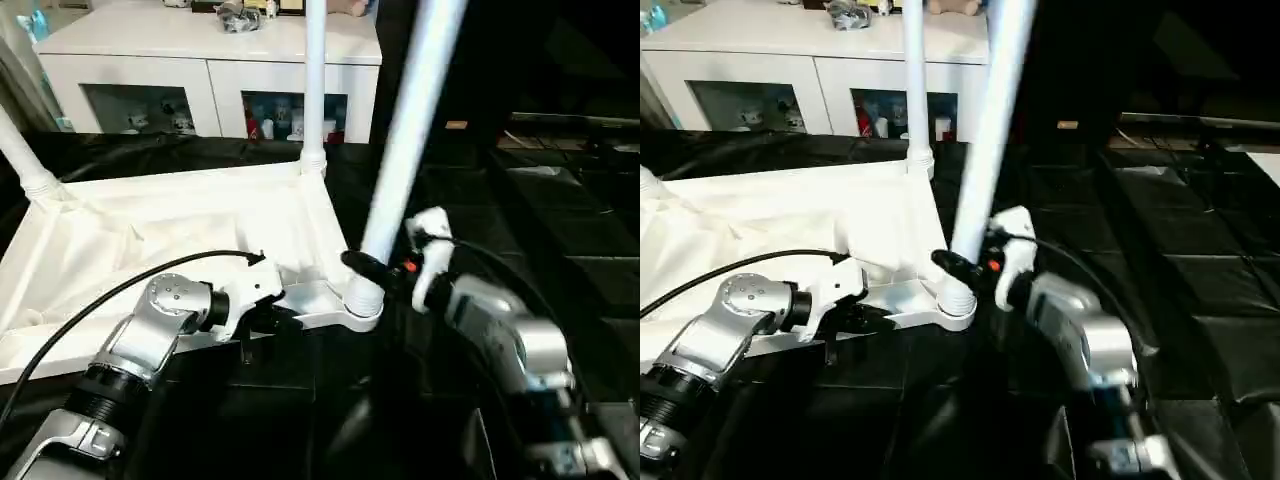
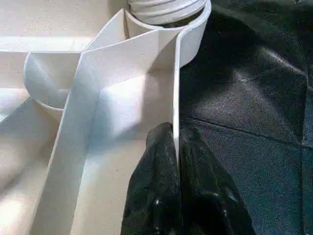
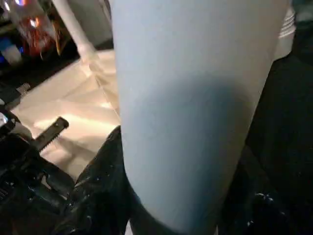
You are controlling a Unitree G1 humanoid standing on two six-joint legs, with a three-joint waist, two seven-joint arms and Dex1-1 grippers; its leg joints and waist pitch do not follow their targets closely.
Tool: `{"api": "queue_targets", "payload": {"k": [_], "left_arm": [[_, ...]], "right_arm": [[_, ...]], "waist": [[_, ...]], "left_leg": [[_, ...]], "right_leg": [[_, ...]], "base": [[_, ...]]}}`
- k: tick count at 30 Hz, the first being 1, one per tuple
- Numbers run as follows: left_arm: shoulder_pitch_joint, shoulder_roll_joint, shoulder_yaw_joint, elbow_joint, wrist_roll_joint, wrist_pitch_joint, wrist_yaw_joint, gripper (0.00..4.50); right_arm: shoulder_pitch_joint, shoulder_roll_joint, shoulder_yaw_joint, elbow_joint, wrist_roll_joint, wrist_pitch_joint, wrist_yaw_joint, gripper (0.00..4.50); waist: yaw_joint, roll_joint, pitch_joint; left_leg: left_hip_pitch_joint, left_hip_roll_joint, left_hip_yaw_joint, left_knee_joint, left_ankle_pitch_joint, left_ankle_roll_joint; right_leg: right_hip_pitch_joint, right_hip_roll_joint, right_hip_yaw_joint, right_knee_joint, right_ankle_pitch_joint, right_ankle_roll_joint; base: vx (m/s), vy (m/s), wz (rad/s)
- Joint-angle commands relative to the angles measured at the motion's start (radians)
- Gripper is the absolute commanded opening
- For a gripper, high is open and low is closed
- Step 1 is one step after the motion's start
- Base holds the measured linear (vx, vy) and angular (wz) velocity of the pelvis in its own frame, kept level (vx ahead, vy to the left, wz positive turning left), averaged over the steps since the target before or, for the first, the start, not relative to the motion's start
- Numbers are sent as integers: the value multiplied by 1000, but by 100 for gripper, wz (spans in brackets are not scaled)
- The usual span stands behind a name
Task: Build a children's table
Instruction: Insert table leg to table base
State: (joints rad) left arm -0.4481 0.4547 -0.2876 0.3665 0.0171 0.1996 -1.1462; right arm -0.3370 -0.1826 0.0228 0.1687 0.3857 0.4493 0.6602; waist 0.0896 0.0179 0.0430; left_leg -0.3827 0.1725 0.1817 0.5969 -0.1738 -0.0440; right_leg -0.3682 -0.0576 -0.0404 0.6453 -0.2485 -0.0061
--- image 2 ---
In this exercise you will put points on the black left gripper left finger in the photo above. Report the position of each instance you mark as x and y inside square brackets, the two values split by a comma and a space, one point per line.
[154, 191]

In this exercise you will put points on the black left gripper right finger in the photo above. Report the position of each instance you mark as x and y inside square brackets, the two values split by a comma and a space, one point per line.
[210, 200]

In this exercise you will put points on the white plastic table leg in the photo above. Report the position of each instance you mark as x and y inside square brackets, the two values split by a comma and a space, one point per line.
[164, 10]

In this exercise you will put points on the black work surface mat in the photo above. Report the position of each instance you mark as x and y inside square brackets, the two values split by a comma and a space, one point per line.
[254, 122]

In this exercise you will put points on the white plastic table top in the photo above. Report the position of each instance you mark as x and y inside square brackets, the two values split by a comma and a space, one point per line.
[73, 122]

